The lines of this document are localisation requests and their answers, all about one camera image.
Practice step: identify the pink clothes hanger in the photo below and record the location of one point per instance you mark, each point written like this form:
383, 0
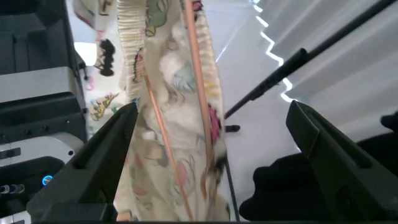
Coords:
199, 77

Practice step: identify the black clothes rack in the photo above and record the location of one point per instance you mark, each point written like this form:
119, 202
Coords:
289, 67

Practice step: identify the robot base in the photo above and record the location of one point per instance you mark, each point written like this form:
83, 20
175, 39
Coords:
37, 102

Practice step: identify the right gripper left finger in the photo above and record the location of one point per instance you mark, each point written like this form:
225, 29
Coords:
93, 180

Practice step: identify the black garment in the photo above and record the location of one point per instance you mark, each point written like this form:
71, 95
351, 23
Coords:
280, 189

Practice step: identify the cream printed garment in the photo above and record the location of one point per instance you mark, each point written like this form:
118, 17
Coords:
174, 124

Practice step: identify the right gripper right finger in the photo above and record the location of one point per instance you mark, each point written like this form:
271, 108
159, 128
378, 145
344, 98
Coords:
342, 186

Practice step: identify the white curtain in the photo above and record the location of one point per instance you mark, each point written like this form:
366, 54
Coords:
342, 46

